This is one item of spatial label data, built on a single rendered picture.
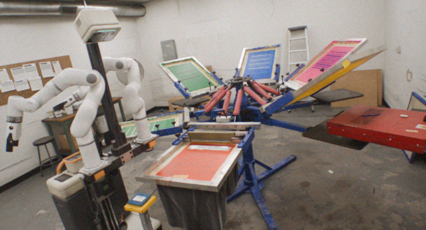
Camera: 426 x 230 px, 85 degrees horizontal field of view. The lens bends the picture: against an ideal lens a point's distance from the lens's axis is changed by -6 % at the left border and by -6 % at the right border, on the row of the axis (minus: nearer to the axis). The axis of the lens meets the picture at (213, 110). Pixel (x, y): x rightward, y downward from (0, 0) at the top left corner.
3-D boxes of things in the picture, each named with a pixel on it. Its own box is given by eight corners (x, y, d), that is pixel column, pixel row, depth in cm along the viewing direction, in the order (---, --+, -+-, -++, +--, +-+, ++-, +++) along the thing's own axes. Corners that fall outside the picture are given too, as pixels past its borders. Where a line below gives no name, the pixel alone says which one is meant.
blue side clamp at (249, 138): (244, 154, 179) (243, 145, 177) (237, 153, 181) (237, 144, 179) (254, 137, 205) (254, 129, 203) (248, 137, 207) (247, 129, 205)
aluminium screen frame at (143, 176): (217, 192, 137) (217, 186, 136) (136, 181, 161) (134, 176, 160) (253, 135, 205) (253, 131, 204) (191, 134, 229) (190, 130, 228)
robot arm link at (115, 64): (135, 63, 173) (128, 66, 159) (114, 82, 177) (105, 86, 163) (119, 45, 170) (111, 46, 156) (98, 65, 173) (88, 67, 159)
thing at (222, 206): (224, 235, 161) (214, 180, 149) (218, 234, 162) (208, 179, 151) (244, 194, 200) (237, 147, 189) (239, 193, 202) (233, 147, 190)
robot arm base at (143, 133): (130, 140, 184) (125, 120, 180) (142, 133, 194) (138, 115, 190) (144, 142, 176) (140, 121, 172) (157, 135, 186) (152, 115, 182)
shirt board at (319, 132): (383, 138, 182) (383, 128, 179) (360, 159, 160) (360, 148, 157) (256, 113, 288) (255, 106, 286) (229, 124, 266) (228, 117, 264)
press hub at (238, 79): (264, 196, 275) (251, 77, 239) (231, 193, 292) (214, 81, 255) (270, 178, 309) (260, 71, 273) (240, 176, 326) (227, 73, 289)
